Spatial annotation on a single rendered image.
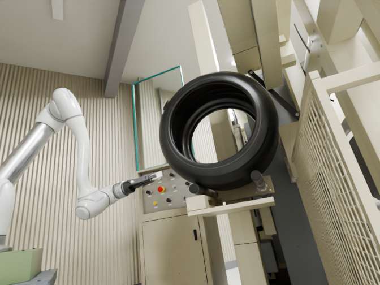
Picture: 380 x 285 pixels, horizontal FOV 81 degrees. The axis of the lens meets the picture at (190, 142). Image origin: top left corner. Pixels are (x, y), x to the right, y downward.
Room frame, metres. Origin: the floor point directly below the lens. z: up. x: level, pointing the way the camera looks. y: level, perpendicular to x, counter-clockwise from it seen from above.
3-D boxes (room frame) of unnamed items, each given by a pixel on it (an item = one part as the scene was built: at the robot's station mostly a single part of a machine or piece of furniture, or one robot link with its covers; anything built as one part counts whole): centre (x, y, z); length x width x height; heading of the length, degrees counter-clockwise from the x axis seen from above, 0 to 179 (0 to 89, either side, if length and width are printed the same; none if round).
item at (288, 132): (1.24, -0.60, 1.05); 0.20 x 0.15 x 0.30; 162
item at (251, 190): (1.31, -0.23, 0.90); 0.40 x 0.03 x 0.10; 72
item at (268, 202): (1.14, -0.17, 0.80); 0.37 x 0.36 x 0.02; 72
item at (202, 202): (1.19, -0.04, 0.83); 0.36 x 0.09 x 0.06; 162
